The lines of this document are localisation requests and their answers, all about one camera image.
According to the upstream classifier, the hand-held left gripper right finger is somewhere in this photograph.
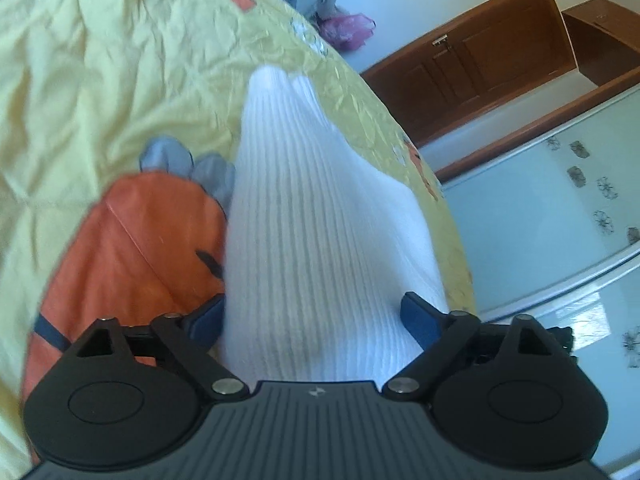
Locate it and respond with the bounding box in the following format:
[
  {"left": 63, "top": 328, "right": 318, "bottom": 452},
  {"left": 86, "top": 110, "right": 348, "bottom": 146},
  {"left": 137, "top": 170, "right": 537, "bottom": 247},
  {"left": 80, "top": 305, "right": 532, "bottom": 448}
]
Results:
[{"left": 381, "top": 291, "right": 547, "bottom": 402}]

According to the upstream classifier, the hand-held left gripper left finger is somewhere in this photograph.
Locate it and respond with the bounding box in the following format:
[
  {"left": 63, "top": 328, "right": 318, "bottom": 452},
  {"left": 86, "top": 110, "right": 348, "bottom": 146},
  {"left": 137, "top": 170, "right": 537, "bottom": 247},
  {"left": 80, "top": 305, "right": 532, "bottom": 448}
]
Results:
[{"left": 74, "top": 293, "right": 250, "bottom": 401}]

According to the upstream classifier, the white ribbed knit garment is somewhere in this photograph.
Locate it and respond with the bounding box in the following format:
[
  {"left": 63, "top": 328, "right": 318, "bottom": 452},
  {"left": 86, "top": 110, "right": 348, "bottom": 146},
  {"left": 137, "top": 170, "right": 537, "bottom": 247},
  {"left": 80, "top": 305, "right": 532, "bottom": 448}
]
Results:
[{"left": 219, "top": 64, "right": 451, "bottom": 387}]

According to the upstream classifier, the yellow carrot print bedsheet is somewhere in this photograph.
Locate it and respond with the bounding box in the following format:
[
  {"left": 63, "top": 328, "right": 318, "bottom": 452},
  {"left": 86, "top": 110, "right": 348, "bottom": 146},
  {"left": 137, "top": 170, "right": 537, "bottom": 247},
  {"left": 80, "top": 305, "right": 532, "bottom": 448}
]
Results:
[{"left": 0, "top": 0, "right": 478, "bottom": 480}]

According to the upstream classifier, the brown wooden door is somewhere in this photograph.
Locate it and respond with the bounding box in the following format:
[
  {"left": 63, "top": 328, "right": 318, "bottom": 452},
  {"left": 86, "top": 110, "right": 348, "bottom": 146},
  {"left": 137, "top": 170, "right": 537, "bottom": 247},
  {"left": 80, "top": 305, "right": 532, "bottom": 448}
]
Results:
[{"left": 360, "top": 0, "right": 577, "bottom": 147}]

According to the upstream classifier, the pink plastic bag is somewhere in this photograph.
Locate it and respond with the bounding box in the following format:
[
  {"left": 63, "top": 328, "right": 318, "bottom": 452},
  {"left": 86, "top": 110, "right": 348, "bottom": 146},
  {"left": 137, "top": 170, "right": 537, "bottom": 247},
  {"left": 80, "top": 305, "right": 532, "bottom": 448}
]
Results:
[{"left": 319, "top": 13, "right": 377, "bottom": 52}]

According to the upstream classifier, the brown wooden overhead cabinet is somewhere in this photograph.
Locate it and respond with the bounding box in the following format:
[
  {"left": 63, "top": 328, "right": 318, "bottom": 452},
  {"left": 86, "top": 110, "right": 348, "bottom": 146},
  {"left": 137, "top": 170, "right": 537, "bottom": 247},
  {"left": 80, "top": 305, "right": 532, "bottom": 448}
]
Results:
[{"left": 562, "top": 0, "right": 640, "bottom": 92}]

